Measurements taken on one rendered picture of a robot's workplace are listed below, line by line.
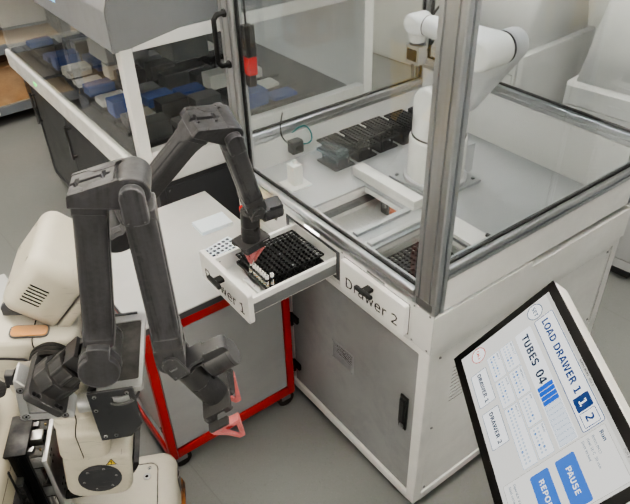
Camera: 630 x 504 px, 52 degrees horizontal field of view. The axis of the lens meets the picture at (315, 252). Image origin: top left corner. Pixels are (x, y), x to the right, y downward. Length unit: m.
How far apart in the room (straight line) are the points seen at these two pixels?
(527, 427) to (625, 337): 1.97
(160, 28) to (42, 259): 1.34
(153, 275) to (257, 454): 1.58
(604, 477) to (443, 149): 0.74
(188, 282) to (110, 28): 0.91
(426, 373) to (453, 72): 0.90
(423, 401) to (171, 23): 1.57
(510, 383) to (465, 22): 0.75
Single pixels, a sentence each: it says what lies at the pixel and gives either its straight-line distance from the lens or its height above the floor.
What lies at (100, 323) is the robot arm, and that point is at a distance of 1.23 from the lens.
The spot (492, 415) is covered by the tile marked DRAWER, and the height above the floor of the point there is 1.01.
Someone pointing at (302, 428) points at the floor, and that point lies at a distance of 2.70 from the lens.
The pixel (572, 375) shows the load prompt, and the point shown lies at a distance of 1.38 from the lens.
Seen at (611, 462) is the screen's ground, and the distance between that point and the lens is 1.27.
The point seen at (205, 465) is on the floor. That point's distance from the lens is 2.64.
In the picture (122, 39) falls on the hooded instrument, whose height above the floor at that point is 1.40.
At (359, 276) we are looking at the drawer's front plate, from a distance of 1.93.
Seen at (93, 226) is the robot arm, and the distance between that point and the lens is 1.10.
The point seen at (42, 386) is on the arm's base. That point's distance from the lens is 1.34.
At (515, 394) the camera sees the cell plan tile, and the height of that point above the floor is 1.06.
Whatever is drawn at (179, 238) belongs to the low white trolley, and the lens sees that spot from 2.43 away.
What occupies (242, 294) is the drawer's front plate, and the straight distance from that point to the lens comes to 1.88.
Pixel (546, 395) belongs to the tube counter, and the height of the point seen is 1.11.
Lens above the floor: 2.11
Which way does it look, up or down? 36 degrees down
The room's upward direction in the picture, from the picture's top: 2 degrees counter-clockwise
